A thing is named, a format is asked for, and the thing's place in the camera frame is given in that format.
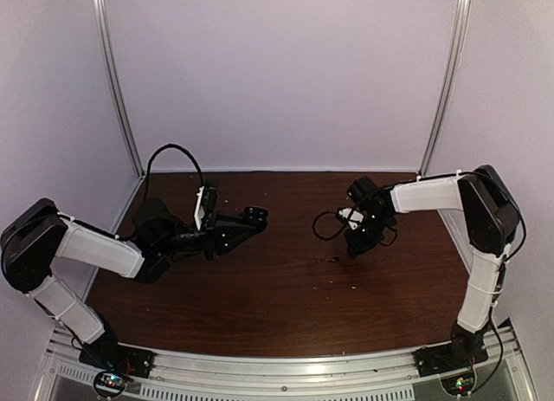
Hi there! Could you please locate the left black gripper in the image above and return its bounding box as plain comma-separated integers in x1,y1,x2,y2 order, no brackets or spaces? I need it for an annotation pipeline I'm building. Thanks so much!
155,210,256,261

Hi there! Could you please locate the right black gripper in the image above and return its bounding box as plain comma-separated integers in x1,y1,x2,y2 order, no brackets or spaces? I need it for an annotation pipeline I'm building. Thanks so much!
344,212,392,256

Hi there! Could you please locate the black earbud charging case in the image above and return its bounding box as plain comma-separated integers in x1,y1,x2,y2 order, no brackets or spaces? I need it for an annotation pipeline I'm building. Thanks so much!
242,206,269,230

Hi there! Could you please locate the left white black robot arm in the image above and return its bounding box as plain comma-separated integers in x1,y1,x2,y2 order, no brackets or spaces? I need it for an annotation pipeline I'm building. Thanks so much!
1,197,268,371

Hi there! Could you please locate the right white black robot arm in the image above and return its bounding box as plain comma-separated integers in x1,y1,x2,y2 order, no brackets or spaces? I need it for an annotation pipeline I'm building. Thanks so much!
336,165,523,368

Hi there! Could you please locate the right circuit board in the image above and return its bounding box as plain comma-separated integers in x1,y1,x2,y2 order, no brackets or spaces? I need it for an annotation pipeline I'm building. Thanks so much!
441,372,476,397

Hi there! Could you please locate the circuit board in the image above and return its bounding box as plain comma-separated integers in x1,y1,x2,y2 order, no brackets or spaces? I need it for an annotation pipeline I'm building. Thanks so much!
441,372,476,397
93,371,131,398

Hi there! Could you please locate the left circuit board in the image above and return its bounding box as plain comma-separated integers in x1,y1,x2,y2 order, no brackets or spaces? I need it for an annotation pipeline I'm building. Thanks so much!
93,371,131,398

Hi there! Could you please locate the right black camera cable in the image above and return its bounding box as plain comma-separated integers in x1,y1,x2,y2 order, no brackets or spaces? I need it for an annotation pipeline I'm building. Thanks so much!
312,208,347,242

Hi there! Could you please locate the black camera cable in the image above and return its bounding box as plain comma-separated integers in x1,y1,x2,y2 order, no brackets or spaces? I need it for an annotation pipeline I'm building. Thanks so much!
312,208,347,242
145,143,204,185

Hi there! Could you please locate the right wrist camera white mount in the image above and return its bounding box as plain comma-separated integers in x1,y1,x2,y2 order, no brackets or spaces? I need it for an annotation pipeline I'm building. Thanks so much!
338,207,364,230

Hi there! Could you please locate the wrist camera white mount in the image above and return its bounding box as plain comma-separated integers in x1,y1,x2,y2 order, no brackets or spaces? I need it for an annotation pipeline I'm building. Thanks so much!
193,180,218,230
338,207,364,230

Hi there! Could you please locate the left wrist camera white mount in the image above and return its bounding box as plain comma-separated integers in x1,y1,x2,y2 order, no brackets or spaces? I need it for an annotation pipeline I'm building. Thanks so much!
193,180,218,230

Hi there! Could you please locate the left black camera cable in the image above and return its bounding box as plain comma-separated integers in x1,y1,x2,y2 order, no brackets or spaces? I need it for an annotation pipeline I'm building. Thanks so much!
145,143,204,185

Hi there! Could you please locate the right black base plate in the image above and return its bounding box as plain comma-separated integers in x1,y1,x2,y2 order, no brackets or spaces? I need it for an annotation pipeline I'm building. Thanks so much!
412,343,488,378

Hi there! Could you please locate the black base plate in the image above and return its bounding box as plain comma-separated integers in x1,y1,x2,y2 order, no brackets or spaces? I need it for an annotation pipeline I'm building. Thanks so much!
79,346,154,378
412,343,488,378

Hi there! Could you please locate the aluminium front rail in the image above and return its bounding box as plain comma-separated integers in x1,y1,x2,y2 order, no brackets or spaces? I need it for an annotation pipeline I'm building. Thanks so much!
38,318,533,401

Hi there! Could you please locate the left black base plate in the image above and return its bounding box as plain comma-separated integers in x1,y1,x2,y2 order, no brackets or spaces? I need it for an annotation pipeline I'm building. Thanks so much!
79,346,154,378

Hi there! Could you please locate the left aluminium frame post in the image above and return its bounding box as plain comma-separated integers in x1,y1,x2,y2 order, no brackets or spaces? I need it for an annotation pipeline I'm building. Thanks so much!
92,0,145,179

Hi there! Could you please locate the aluminium frame post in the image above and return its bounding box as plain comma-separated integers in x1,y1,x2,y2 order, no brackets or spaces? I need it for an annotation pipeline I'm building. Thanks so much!
418,0,471,176
92,0,145,179

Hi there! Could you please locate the right aluminium frame post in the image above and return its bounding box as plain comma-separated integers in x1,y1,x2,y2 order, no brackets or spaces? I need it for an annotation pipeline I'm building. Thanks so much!
418,0,471,176

